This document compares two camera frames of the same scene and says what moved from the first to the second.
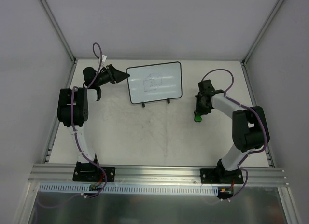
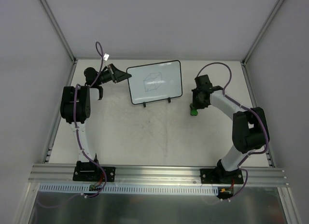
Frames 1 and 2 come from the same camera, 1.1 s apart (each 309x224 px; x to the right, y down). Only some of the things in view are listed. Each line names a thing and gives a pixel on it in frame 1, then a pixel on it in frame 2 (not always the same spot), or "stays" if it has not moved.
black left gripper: x=112 y=74 stays
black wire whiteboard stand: x=144 y=105 stays
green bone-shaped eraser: x=197 y=118 to x=193 y=111
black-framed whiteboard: x=154 y=82 stays
